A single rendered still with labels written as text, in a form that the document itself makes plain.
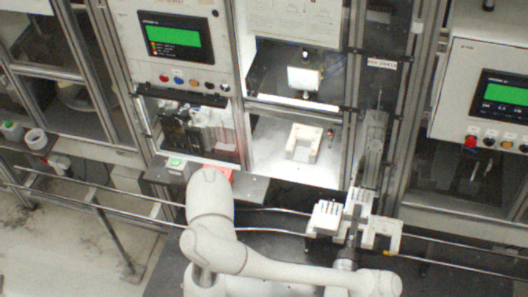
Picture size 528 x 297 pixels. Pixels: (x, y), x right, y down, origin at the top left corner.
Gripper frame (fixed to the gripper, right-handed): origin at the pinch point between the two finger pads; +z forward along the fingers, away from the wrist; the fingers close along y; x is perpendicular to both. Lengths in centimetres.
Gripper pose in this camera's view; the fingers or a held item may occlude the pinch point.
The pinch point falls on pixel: (356, 215)
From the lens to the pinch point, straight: 210.3
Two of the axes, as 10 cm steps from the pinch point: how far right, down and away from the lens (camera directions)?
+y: -0.6, -6.2, -7.8
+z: 2.6, -7.7, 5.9
